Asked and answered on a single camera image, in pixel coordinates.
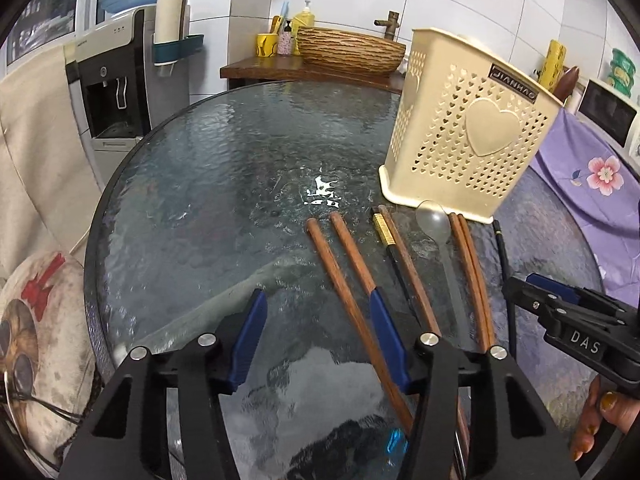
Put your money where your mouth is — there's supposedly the dog print cushion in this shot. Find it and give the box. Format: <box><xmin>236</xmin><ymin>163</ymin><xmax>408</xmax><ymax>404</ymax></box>
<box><xmin>0</xmin><ymin>250</ymin><xmax>98</xmax><ymax>476</ymax></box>

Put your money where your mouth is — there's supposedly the beige cloth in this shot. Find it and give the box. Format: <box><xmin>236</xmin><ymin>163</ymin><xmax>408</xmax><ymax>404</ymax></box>
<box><xmin>0</xmin><ymin>45</ymin><xmax>103</xmax><ymax>281</ymax></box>

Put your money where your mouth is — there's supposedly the brown wooden chopstick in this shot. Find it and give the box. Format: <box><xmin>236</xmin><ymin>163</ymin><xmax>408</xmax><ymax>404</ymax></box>
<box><xmin>378</xmin><ymin>205</ymin><xmax>442</xmax><ymax>337</ymax></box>
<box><xmin>457</xmin><ymin>214</ymin><xmax>498</xmax><ymax>350</ymax></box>
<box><xmin>330</xmin><ymin>211</ymin><xmax>376</xmax><ymax>294</ymax></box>
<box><xmin>448</xmin><ymin>212</ymin><xmax>490</xmax><ymax>353</ymax></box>
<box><xmin>306</xmin><ymin>217</ymin><xmax>415</xmax><ymax>433</ymax></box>

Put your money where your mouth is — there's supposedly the yellow roll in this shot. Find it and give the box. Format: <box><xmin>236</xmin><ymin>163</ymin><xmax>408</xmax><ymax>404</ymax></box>
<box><xmin>539</xmin><ymin>39</ymin><xmax>567</xmax><ymax>93</ymax></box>

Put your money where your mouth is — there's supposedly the black chopstick with gold band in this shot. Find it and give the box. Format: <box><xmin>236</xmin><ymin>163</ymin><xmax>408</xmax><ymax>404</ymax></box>
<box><xmin>492</xmin><ymin>218</ymin><xmax>518</xmax><ymax>361</ymax></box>
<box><xmin>371</xmin><ymin>212</ymin><xmax>423</xmax><ymax>323</ymax></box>

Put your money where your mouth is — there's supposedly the yellow soap bottle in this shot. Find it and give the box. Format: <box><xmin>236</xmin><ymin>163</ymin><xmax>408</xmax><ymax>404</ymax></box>
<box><xmin>291</xmin><ymin>0</ymin><xmax>316</xmax><ymax>31</ymax></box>

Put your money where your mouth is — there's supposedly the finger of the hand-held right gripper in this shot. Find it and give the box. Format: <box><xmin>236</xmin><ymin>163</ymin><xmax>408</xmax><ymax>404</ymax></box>
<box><xmin>501</xmin><ymin>276</ymin><xmax>626</xmax><ymax>332</ymax></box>
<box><xmin>525</xmin><ymin>272</ymin><xmax>640</xmax><ymax>327</ymax></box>

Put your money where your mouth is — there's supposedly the white microwave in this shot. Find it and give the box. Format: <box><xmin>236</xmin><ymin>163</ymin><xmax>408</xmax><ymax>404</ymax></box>
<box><xmin>570</xmin><ymin>77</ymin><xmax>640</xmax><ymax>161</ymax></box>

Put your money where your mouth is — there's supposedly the woven pattern basin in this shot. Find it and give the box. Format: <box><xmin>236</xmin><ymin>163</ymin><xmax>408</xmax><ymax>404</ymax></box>
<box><xmin>296</xmin><ymin>26</ymin><xmax>407</xmax><ymax>75</ymax></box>

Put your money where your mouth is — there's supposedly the translucent plastic spoon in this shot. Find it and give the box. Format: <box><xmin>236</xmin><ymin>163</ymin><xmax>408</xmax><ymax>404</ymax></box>
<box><xmin>415</xmin><ymin>200</ymin><xmax>473</xmax><ymax>353</ymax></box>

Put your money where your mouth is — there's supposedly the sliding window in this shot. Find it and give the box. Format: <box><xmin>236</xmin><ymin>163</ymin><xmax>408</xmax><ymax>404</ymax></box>
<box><xmin>0</xmin><ymin>0</ymin><xmax>101</xmax><ymax>68</ymax></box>

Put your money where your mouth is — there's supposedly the teal plastic cup holder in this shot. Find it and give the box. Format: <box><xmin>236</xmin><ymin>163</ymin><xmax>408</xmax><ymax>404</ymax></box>
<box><xmin>152</xmin><ymin>34</ymin><xmax>206</xmax><ymax>68</ymax></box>

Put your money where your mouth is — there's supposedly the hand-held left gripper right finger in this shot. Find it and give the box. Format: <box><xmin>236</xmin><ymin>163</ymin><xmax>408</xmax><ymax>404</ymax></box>
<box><xmin>369</xmin><ymin>287</ymin><xmax>581</xmax><ymax>480</ymax></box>

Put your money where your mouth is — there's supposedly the green plastic container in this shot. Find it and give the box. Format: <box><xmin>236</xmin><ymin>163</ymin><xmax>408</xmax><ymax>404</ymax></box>
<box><xmin>609</xmin><ymin>47</ymin><xmax>638</xmax><ymax>96</ymax></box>

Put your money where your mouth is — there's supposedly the dark wooden counter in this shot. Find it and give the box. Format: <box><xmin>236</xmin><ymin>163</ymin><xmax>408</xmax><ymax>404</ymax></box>
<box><xmin>220</xmin><ymin>55</ymin><xmax>406</xmax><ymax>93</ymax></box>

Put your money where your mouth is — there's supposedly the black cable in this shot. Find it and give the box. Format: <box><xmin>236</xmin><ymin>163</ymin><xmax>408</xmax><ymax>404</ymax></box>
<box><xmin>0</xmin><ymin>370</ymin><xmax>88</xmax><ymax>428</ymax></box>

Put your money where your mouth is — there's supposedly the brass faucet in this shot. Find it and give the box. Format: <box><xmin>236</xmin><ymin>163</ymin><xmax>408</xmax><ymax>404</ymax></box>
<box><xmin>374</xmin><ymin>10</ymin><xmax>402</xmax><ymax>41</ymax></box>

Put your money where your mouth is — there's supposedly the person's right hand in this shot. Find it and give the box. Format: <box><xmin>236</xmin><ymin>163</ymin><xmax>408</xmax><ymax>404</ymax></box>
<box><xmin>570</xmin><ymin>376</ymin><xmax>640</xmax><ymax>462</ymax></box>

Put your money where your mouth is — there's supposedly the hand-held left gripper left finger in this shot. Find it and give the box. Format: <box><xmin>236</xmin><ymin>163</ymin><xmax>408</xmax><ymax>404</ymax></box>
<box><xmin>59</xmin><ymin>287</ymin><xmax>268</xmax><ymax>480</ymax></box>

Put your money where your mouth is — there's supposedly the grey water dispenser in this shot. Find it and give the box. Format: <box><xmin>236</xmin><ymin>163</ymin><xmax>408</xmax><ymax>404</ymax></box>
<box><xmin>65</xmin><ymin>7</ymin><xmax>191</xmax><ymax>186</ymax></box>

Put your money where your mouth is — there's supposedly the cream plastic utensil holder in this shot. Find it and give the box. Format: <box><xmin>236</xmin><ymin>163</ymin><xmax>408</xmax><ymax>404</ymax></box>
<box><xmin>378</xmin><ymin>27</ymin><xmax>564</xmax><ymax>224</ymax></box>

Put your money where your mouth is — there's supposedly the purple floral cloth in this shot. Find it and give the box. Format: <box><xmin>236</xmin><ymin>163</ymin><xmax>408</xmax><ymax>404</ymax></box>
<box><xmin>530</xmin><ymin>107</ymin><xmax>640</xmax><ymax>311</ymax></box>

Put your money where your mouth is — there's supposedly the cream paper cup tube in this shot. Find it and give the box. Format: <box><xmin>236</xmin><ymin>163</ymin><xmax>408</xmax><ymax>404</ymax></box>
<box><xmin>152</xmin><ymin>0</ymin><xmax>191</xmax><ymax>43</ymax></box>

